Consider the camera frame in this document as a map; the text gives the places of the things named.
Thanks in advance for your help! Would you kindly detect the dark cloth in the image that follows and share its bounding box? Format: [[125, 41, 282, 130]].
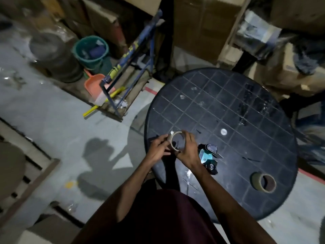
[[292, 35, 325, 75]]

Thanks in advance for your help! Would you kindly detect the wooden pallet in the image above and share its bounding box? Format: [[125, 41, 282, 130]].
[[0, 119, 60, 226]]

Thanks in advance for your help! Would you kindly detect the pile of brown cardboard boxes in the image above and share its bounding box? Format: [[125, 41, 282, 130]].
[[40, 0, 325, 97]]

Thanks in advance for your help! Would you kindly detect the person's left hand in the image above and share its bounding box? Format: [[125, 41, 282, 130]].
[[145, 133, 173, 165]]

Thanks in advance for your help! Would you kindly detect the grey taped package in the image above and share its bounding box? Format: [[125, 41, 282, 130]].
[[235, 10, 282, 59]]

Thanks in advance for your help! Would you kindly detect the brown tape roll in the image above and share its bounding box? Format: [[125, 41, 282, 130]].
[[251, 172, 277, 194]]

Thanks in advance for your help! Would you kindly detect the cardboard tape roll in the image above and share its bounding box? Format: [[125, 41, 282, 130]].
[[169, 130, 187, 151]]

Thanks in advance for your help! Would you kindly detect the person's left forearm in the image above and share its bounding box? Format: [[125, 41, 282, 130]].
[[109, 160, 159, 224]]

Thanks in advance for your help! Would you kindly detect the flat cardboard sheet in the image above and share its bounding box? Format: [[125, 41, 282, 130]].
[[16, 215, 82, 244]]

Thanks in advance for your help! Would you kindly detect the black round tub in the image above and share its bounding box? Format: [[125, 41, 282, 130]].
[[29, 33, 84, 83]]

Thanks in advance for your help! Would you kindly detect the dark blue container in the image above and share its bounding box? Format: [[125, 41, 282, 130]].
[[89, 45, 107, 60]]

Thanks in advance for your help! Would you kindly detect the stack of blue printed boxes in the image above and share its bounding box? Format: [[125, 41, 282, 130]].
[[294, 101, 325, 165]]

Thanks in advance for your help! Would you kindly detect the person's maroon shirt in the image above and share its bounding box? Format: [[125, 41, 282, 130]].
[[72, 189, 226, 244]]

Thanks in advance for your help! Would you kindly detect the person's right hand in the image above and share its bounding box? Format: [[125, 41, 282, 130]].
[[175, 130, 202, 170]]

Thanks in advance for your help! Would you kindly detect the person's right forearm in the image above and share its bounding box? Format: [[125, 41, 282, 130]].
[[193, 165, 277, 244]]

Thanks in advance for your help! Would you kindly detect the teal tape dispenser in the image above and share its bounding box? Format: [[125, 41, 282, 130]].
[[198, 143, 224, 176]]

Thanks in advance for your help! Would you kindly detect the orange plastic dustpan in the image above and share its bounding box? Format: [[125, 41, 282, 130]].
[[84, 68, 116, 107]]

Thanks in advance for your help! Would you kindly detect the green plastic bucket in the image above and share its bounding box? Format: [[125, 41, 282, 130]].
[[72, 35, 110, 70]]

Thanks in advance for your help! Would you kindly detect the yellow stick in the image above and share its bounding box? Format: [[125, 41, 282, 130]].
[[83, 86, 126, 117]]

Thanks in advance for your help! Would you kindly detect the blue metal trolley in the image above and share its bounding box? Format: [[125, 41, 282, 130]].
[[61, 8, 163, 122]]

